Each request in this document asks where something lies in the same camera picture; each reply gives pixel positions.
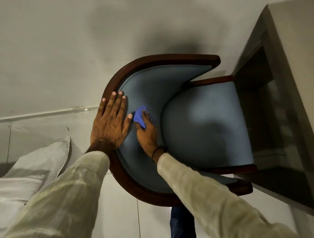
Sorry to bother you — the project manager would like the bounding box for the person's left forearm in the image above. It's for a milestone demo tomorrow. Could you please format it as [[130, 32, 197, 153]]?
[[0, 151, 110, 238]]

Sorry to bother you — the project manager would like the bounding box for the person's left hand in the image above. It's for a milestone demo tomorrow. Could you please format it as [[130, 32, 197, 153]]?
[[90, 91, 133, 154]]

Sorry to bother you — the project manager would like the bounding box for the white pillow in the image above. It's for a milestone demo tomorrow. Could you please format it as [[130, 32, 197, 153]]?
[[2, 136, 71, 180], [0, 175, 51, 230]]

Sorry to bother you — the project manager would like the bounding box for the person's right hand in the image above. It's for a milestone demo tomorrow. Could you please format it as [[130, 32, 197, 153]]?
[[135, 111, 165, 158]]

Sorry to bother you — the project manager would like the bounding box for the white skirting board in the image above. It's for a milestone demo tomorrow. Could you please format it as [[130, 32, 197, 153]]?
[[0, 105, 99, 123]]

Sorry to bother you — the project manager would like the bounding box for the black wrist band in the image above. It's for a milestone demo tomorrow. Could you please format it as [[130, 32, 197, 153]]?
[[151, 146, 167, 162]]

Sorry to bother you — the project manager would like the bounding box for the person's leg in blue trousers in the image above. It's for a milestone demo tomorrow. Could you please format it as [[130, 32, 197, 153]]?
[[170, 206, 197, 238]]

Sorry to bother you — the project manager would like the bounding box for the grey wooden desk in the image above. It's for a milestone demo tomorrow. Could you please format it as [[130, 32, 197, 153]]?
[[232, 0, 314, 217]]

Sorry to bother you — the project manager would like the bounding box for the blue upholstered wooden armchair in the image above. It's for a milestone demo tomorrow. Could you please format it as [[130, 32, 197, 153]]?
[[102, 54, 258, 208]]

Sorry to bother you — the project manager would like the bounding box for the person's right forearm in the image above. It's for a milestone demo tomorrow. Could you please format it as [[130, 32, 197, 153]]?
[[157, 153, 303, 238]]

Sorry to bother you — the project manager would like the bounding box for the blue cleaning cloth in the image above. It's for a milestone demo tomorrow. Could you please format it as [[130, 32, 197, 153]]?
[[133, 106, 148, 129]]

